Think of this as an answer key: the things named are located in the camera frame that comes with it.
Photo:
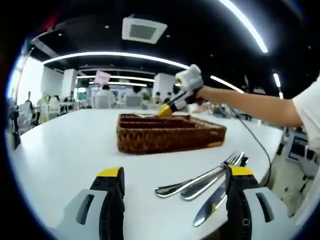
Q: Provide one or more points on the white office chair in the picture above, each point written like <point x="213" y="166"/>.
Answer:
<point x="133" y="103"/>

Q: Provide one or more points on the pink hanging sign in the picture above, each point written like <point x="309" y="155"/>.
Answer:
<point x="102" y="77"/>

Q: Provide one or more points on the long curved ceiling light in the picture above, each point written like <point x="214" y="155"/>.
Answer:
<point x="112" y="53"/>

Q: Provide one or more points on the ceiling air conditioner unit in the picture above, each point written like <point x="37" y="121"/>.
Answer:
<point x="145" y="31"/>

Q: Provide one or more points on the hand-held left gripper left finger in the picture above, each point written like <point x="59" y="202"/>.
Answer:
<point x="110" y="205"/>

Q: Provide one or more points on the straight ceiling light strip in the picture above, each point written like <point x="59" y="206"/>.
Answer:
<point x="250" y="27"/>

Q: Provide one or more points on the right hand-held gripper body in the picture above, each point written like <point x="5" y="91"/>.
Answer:
<point x="190" y="76"/>

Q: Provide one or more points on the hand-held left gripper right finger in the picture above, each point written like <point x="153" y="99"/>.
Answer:
<point x="237" y="207"/>

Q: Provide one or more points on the green potted plant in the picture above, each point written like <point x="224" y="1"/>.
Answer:
<point x="147" y="97"/>

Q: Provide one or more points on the steel fork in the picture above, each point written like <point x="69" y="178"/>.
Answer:
<point x="195" y="192"/>
<point x="170" y="190"/>

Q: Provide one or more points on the steel spoon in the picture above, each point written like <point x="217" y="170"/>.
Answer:
<point x="150" y="115"/>

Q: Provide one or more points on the brown wicker storage tray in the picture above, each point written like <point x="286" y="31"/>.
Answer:
<point x="162" y="140"/>

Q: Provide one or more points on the black screen stand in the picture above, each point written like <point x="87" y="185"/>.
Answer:
<point x="16" y="135"/>

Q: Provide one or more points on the dark blue monitor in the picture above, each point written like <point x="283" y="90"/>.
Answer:
<point x="297" y="148"/>

